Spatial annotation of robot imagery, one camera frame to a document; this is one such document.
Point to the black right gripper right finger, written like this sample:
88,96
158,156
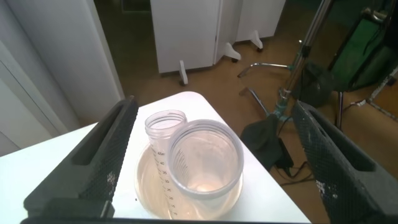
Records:
342,171

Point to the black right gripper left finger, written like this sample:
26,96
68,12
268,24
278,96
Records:
90,168

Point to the test tube with red pigment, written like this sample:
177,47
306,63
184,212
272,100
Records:
158,149

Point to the test tube with pale yellow pigment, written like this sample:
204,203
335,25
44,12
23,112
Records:
186,168

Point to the paper cup with blue band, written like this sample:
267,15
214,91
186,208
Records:
146,186

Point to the black floor sandbag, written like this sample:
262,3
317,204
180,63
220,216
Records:
264,140

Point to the white partition panel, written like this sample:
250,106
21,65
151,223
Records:
183,31
18,118
62,46
228,21
261,15

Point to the dark round bag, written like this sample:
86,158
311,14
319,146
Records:
314,87

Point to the green fabric chair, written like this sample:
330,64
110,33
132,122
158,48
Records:
357,56

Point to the white partition foot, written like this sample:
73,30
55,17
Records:
183,73
232,53
256,40

